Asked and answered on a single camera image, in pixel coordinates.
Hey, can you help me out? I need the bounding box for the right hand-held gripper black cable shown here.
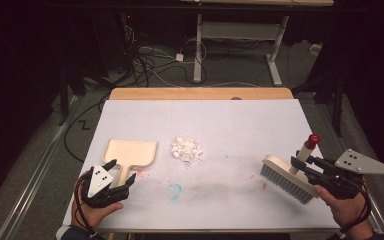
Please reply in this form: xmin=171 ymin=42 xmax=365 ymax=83
xmin=337 ymin=181 xmax=373 ymax=240

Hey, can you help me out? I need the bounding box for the cream brush with red knob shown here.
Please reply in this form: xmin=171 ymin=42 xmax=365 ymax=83
xmin=259 ymin=133 xmax=322 ymax=205

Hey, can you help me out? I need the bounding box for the person's left hand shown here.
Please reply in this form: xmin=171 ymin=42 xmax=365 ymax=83
xmin=71 ymin=169 xmax=125 ymax=231

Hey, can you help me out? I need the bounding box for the left hand-held gripper black cable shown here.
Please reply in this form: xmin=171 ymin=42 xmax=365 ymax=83
xmin=73 ymin=173 xmax=98 ymax=240

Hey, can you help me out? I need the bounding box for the black floor cable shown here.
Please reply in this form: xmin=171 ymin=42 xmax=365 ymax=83
xmin=62 ymin=95 xmax=112 ymax=164

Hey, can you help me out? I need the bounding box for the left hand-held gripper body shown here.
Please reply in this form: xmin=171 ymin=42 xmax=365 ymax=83
xmin=79 ymin=164 xmax=131 ymax=210

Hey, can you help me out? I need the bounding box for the person's right hand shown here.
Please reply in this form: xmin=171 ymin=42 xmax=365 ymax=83
xmin=313 ymin=181 xmax=370 ymax=232

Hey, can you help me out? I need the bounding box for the hand-held gripper black cable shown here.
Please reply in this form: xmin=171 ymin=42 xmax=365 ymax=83
xmin=337 ymin=181 xmax=373 ymax=240
xmin=73 ymin=173 xmax=98 ymax=240

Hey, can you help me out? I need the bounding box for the cream plastic dustpan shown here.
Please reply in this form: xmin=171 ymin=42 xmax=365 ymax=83
xmin=101 ymin=139 xmax=159 ymax=187

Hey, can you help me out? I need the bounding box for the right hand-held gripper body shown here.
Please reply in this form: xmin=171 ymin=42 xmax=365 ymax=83
xmin=308 ymin=148 xmax=384 ymax=201

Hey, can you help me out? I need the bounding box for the metal floor rail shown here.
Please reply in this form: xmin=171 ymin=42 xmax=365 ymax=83
xmin=0 ymin=95 xmax=81 ymax=240

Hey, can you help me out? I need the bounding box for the white table cover sheet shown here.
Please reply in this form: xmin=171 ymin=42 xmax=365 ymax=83
xmin=62 ymin=98 xmax=340 ymax=232

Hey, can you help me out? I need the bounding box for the small white floor box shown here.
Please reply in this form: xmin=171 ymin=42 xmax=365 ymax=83
xmin=309 ymin=42 xmax=324 ymax=57

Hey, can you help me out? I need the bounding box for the white metal desk frame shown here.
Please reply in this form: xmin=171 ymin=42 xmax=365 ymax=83
xmin=179 ymin=0 xmax=335 ymax=87

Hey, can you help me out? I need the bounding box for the pile of white paper scraps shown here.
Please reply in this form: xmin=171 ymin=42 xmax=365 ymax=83
xmin=170 ymin=135 xmax=204 ymax=164

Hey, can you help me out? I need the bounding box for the tangle of floor cables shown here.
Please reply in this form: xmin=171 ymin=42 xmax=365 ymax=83
xmin=122 ymin=19 xmax=208 ymax=88

